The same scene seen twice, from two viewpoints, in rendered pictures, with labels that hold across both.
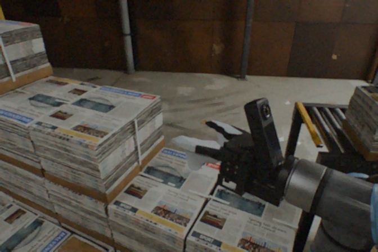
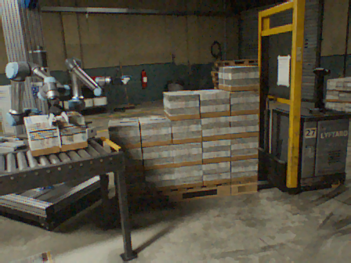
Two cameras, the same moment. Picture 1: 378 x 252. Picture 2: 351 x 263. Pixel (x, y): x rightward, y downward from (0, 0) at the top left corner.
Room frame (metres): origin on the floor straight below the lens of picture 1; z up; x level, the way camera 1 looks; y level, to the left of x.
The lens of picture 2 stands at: (3.27, -1.47, 1.37)
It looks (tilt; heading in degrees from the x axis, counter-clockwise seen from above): 14 degrees down; 145
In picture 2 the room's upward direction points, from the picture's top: 3 degrees counter-clockwise
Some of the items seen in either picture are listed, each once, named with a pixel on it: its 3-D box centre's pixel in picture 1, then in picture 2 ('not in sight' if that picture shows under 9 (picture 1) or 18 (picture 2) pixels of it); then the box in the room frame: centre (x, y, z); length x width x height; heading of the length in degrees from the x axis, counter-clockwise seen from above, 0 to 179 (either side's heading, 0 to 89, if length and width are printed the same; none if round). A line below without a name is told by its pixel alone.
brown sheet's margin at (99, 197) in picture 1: (109, 156); (180, 113); (0.86, 0.31, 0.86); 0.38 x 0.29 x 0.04; 155
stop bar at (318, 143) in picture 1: (307, 122); (110, 142); (1.22, -0.61, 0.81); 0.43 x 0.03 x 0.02; 173
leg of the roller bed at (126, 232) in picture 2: (287, 165); (124, 214); (1.45, -0.66, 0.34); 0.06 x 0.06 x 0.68; 83
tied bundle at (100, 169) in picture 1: (106, 138); (180, 105); (0.86, 0.32, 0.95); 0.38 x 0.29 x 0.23; 155
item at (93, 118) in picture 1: (100, 109); (180, 93); (0.87, 0.32, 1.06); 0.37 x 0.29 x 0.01; 155
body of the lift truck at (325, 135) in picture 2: not in sight; (306, 145); (1.47, 1.57, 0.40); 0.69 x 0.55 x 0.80; 154
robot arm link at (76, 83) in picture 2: not in sight; (76, 84); (0.12, -0.45, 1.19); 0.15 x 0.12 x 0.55; 143
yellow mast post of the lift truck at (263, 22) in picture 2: not in sight; (262, 92); (1.02, 1.38, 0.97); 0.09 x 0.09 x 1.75; 64
